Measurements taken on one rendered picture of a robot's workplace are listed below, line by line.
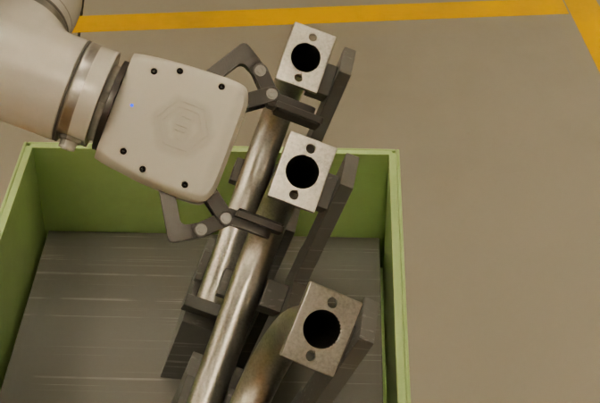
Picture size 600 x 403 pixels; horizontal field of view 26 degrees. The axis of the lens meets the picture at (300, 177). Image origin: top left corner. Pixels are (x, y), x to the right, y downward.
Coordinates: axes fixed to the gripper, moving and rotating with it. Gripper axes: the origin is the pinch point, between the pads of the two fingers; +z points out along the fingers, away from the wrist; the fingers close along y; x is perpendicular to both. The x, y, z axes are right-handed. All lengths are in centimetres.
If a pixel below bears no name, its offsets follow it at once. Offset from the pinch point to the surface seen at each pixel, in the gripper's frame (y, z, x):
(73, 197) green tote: -5.1, -18.5, 45.4
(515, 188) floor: 40, 64, 183
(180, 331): -15.0, -2.8, 24.3
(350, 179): 1.5, 5.0, 1.5
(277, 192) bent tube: -2.2, -0.6, -2.6
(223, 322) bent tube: -12.9, -0.2, 10.2
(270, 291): -9.0, 2.8, 10.3
